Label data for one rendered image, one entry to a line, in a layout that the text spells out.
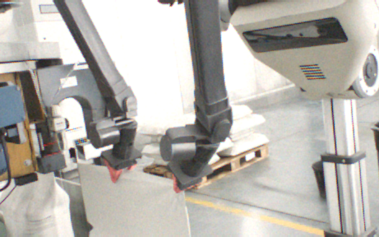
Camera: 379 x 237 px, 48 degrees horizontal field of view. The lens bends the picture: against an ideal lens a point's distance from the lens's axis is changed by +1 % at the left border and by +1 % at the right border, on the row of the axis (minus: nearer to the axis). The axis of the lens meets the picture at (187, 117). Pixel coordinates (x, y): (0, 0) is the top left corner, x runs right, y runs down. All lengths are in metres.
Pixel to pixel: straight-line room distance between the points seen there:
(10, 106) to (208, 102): 0.50
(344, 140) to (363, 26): 0.40
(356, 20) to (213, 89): 0.43
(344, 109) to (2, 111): 0.95
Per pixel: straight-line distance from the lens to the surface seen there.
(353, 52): 1.17
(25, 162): 1.40
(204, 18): 0.76
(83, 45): 1.10
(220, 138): 0.90
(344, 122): 1.37
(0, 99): 1.09
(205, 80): 0.82
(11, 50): 1.25
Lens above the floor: 1.33
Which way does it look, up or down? 9 degrees down
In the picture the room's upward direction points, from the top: 8 degrees counter-clockwise
